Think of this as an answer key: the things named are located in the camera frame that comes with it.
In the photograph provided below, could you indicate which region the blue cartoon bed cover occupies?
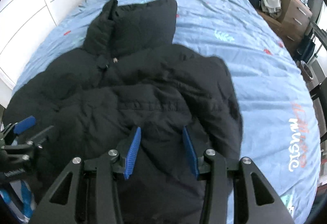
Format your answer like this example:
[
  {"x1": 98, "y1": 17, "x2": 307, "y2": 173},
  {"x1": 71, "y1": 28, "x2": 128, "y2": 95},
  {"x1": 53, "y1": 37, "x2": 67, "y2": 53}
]
[{"x1": 14, "y1": 0, "x2": 321, "y2": 223}]

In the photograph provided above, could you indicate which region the white wardrobe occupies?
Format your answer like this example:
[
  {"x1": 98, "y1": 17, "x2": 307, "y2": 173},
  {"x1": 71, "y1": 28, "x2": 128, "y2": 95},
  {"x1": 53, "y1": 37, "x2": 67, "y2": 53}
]
[{"x1": 1, "y1": 0, "x2": 84, "y2": 89}]

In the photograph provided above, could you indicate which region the waste bin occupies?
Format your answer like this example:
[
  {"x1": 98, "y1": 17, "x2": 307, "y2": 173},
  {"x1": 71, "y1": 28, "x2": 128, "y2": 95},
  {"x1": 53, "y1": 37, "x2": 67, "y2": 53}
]
[{"x1": 297, "y1": 61, "x2": 314, "y2": 83}]

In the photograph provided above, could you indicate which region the black chair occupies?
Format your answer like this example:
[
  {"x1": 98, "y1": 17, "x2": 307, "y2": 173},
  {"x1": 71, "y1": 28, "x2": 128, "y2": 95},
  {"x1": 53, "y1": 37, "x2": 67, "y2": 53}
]
[{"x1": 310, "y1": 79, "x2": 326, "y2": 143}]

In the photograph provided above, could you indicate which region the black puffer coat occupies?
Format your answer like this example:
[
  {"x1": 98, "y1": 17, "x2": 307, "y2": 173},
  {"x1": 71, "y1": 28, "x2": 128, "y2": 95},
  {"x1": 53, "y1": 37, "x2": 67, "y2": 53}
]
[{"x1": 3, "y1": 0, "x2": 243, "y2": 223}]

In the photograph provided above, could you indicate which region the glass desk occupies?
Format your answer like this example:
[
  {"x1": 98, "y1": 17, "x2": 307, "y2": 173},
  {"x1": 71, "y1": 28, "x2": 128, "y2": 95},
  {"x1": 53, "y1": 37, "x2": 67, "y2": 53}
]
[{"x1": 308, "y1": 19, "x2": 326, "y2": 63}]

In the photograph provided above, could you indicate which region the beige clothes pile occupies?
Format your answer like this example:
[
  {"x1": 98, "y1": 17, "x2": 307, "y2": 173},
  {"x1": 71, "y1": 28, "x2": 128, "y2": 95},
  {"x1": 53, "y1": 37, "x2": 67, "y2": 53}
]
[{"x1": 261, "y1": 0, "x2": 282, "y2": 20}]

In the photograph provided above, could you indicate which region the wooden drawer chest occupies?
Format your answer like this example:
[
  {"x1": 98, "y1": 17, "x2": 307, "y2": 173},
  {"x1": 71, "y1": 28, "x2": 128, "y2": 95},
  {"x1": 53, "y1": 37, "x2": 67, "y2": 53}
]
[{"x1": 258, "y1": 0, "x2": 312, "y2": 56}]

